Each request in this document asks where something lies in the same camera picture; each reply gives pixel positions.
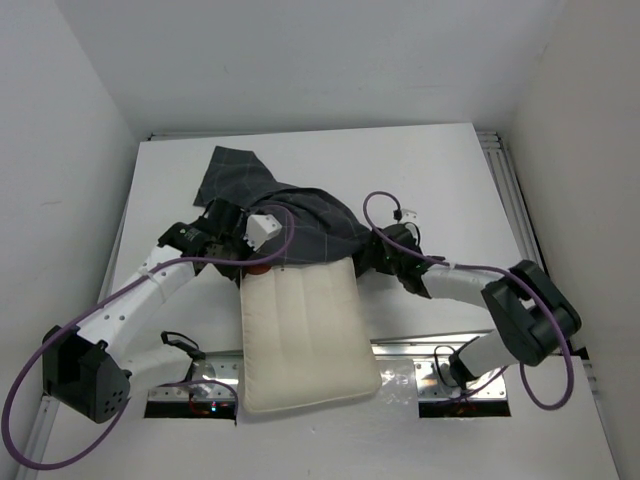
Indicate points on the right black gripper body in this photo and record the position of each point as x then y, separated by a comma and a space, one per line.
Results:
381, 262

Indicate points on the dark plaid pillowcase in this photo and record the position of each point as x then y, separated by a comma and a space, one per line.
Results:
325, 230

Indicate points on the cream pillow with bear print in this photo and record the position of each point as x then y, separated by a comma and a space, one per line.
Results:
305, 341

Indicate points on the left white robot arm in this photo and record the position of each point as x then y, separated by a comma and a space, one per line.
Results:
89, 368

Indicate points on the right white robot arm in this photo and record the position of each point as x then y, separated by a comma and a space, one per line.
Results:
531, 317

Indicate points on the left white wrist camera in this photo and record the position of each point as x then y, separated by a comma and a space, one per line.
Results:
261, 228

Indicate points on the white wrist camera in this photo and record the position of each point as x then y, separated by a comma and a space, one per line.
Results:
403, 215
261, 228

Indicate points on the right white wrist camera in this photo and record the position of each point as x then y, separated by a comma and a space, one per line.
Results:
403, 215

